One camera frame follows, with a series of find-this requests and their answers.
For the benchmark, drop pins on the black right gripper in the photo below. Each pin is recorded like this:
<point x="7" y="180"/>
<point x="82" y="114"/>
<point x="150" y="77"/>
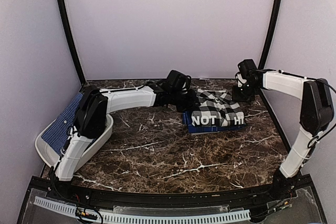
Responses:
<point x="237" y="98"/>

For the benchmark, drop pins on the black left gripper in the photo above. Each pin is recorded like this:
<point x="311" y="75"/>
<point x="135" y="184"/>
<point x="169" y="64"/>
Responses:
<point x="194" y="103"/>

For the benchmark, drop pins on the blue plaid shirt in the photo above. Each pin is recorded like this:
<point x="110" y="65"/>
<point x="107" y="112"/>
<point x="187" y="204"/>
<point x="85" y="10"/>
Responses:
<point x="187" y="120"/>

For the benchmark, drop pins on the black white checked shirt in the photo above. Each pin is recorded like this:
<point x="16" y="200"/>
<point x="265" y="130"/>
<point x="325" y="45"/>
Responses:
<point x="216" y="108"/>

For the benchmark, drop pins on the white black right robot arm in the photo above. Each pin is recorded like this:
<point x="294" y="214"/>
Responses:
<point x="313" y="102"/>

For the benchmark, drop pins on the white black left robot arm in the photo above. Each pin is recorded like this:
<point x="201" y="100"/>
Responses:
<point x="91" y="115"/>

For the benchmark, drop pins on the small-check blue shirt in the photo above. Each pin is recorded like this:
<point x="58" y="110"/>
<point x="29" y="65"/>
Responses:
<point x="57" y="134"/>

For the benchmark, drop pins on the grey plastic bin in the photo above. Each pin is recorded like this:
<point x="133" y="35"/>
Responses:
<point x="50" y="156"/>

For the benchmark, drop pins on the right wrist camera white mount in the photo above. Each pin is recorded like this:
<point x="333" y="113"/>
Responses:
<point x="240" y="80"/>

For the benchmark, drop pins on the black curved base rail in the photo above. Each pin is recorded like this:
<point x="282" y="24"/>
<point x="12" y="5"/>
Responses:
<point x="297" y="204"/>

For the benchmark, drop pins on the black corner frame post right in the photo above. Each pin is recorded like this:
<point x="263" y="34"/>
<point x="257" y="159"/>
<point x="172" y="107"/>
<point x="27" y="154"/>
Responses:
<point x="270" y="33"/>

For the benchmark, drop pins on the black corner frame post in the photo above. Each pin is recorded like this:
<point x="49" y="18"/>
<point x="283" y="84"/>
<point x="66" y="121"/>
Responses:
<point x="270" y="33"/>
<point x="70" y="40"/>

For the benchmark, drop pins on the white slotted cable duct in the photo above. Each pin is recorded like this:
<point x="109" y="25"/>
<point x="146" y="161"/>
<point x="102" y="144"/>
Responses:
<point x="144" y="215"/>

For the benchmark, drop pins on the black corner frame post left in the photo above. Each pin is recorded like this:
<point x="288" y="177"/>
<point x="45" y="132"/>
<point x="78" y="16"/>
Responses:
<point x="70" y="40"/>

